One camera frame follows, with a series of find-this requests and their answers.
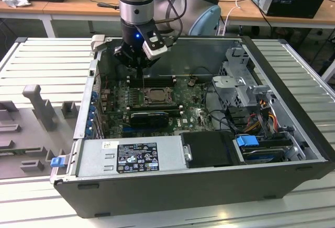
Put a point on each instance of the silver CPU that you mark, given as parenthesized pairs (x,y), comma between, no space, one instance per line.
(159,94)

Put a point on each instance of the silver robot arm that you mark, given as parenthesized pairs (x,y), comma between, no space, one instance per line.
(134,0)

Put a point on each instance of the black RAM slot row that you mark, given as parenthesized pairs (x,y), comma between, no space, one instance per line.
(154,108)
(159,81)

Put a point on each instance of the CPU socket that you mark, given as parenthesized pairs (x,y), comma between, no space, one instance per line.
(158,102)

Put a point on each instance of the low-profile graphics card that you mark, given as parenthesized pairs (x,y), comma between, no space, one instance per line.
(149,119)

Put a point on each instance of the wooden desk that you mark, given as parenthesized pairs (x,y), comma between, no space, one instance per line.
(78,5)

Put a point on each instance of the green motherboard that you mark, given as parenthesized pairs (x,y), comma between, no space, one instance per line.
(193,113)

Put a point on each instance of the metal drive cage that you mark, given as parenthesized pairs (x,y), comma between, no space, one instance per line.
(227,81)

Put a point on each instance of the grey power supply unit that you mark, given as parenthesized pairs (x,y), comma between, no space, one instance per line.
(94,157)

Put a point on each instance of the black plastic shroud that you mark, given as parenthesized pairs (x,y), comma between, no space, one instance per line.
(209,149)

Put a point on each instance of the blue case latch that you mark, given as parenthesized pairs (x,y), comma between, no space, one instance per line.
(57,162)

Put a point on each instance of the grey parts rack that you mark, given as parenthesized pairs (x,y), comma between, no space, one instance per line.
(26,134)

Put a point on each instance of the hard disk in blue carrier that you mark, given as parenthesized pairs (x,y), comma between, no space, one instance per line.
(246,143)

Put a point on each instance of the black PC case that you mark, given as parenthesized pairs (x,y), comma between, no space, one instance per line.
(183,194)

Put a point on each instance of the green RAM stick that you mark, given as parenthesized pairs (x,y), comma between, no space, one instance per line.
(13,151)

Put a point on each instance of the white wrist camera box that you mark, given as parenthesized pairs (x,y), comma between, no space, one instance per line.
(154,51)

